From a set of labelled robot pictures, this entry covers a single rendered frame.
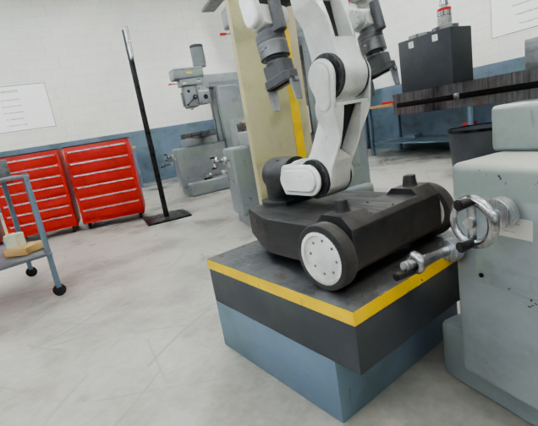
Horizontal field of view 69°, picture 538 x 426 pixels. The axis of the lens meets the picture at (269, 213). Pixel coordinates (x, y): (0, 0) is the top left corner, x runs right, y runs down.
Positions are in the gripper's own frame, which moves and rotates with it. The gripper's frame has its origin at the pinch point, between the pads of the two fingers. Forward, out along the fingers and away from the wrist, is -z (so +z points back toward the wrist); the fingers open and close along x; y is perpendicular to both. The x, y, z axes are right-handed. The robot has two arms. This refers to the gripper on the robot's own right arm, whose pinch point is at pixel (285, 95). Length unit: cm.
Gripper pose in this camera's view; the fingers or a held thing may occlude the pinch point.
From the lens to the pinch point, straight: 119.6
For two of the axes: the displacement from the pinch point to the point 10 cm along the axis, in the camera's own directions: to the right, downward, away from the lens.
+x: 5.6, -1.0, -8.2
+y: 7.9, -2.4, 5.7
